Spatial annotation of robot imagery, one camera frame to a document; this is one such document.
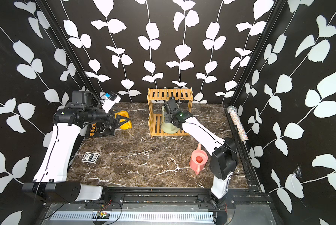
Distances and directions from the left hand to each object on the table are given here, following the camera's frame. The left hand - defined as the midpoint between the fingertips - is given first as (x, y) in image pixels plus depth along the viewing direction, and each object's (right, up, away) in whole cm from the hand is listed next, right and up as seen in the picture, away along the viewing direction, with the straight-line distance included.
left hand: (123, 112), depth 69 cm
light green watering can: (+22, -10, +29) cm, 37 cm away
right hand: (+22, 0, +17) cm, 28 cm away
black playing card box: (-28, -28, +19) cm, 44 cm away
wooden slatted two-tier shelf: (+11, -5, +39) cm, 40 cm away
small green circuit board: (-11, -53, +2) cm, 54 cm away
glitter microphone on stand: (+65, -10, +11) cm, 66 cm away
